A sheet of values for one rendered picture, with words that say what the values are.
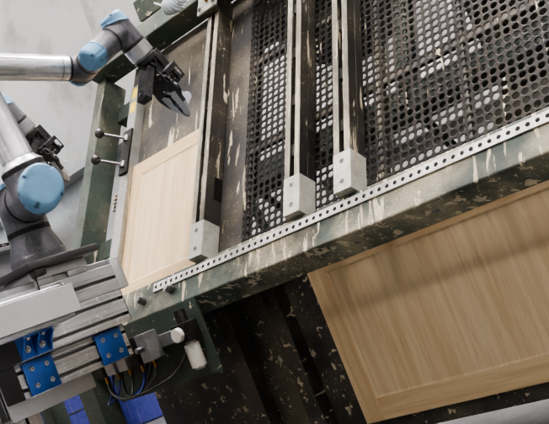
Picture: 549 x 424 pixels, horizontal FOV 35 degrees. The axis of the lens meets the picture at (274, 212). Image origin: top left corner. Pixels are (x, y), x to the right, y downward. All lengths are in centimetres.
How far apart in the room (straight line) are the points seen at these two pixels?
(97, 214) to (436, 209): 166
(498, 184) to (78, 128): 688
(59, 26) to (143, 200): 568
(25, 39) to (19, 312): 721
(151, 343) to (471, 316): 98
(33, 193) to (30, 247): 19
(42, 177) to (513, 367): 133
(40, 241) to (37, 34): 678
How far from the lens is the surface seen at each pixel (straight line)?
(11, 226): 238
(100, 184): 356
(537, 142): 208
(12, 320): 211
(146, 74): 255
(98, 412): 325
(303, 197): 249
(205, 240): 275
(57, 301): 218
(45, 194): 225
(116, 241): 321
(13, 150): 229
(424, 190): 221
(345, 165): 240
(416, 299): 256
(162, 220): 306
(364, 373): 272
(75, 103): 871
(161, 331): 285
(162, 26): 353
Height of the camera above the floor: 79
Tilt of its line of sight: 4 degrees up
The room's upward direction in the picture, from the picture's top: 22 degrees counter-clockwise
